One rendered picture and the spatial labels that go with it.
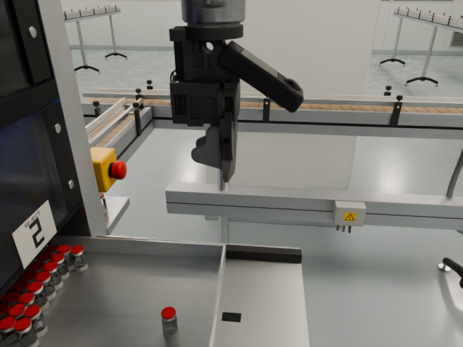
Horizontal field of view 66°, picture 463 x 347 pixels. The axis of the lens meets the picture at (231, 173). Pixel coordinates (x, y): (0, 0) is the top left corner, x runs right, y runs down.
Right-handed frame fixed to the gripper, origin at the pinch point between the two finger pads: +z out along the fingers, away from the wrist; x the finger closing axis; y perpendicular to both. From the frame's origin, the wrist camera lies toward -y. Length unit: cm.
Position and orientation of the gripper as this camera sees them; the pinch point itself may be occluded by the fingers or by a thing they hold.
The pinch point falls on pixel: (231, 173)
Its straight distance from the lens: 52.1
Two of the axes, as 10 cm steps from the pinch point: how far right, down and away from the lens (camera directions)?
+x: -1.0, 4.6, -8.8
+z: 0.0, 8.9, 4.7
